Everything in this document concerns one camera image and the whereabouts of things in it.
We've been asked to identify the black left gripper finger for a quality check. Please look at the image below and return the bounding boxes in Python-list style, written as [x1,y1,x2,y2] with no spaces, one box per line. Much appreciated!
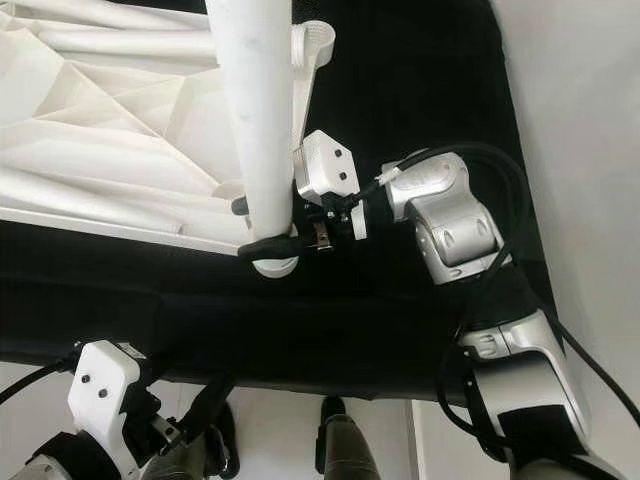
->
[188,376,231,453]

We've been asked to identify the grey robot left leg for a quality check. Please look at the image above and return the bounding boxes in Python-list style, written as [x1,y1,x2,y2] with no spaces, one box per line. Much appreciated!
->
[155,405,243,480]

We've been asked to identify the grey robot leg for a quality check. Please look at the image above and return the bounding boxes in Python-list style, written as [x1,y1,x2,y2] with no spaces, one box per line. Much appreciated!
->
[313,395,409,480]
[155,405,243,480]

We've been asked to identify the black table cloth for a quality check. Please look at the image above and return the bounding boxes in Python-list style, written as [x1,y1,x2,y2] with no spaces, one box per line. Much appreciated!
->
[0,0,576,401]

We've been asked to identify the white plastic table top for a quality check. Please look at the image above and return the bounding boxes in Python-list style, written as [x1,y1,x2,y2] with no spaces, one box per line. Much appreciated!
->
[0,0,336,279]

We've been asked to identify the grey robot right leg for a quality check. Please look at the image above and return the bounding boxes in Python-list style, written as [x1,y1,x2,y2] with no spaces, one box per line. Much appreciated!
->
[313,395,409,480]

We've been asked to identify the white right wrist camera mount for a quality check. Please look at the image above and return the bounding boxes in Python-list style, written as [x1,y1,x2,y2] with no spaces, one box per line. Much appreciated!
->
[292,128,361,206]

